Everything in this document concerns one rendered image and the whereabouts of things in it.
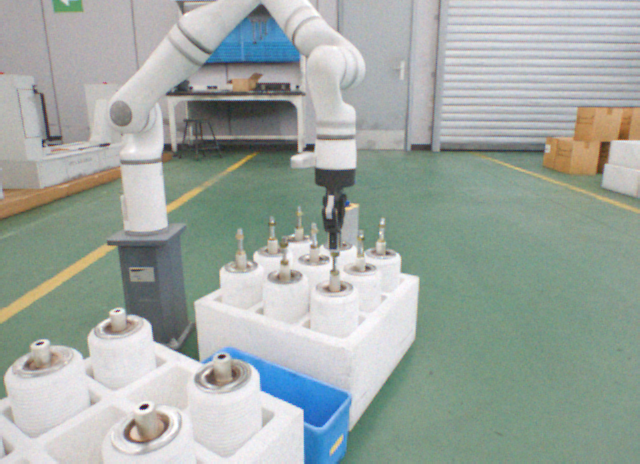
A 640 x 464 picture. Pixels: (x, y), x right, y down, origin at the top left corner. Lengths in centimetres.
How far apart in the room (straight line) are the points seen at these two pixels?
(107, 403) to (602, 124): 434
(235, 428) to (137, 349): 23
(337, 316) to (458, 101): 540
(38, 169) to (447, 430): 293
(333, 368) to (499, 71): 568
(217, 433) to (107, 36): 630
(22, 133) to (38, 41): 392
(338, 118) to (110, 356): 53
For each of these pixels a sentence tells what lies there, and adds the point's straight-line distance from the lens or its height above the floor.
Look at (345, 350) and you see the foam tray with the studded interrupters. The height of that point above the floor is 18.
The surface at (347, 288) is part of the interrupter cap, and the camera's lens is 85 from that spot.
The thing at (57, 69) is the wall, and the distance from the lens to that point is 701.
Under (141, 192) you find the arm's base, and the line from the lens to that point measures 107.
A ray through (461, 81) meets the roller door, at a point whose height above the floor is 91.
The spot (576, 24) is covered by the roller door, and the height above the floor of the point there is 162.
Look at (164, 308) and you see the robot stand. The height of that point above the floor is 12.
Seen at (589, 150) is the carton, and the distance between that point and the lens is 453.
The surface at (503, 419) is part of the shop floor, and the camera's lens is 99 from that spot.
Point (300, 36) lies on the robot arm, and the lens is 80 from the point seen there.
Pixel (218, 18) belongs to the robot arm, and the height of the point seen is 77.
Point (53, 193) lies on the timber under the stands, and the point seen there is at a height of 5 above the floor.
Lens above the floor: 60
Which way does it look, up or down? 15 degrees down
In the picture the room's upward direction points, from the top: straight up
